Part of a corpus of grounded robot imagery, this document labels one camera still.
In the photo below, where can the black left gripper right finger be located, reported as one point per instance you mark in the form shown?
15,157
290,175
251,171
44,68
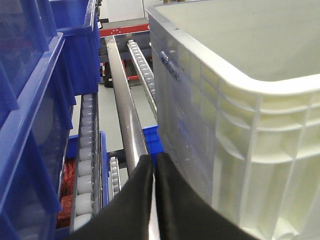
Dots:
183,214

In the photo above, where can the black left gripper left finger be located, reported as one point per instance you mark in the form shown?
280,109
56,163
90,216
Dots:
127,216

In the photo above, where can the white plastic tote bin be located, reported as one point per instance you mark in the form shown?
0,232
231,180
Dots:
237,91

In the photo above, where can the blue bin with red parts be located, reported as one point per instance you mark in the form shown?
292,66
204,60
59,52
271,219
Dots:
69,169

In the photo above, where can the small blue bin below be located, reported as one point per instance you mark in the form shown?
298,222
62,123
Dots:
153,142

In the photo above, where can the blue bin left near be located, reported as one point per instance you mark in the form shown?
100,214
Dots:
36,102

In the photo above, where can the blue bin left far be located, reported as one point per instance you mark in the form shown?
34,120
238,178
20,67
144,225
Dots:
77,20

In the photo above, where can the white roller track left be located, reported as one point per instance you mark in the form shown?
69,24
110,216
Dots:
86,201

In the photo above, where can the white roller track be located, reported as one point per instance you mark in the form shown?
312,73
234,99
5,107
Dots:
144,73
86,201

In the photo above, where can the white roller track centre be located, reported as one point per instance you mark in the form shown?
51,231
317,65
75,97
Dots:
144,73

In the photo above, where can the steel shelf divider rail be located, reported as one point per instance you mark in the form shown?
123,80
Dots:
133,139

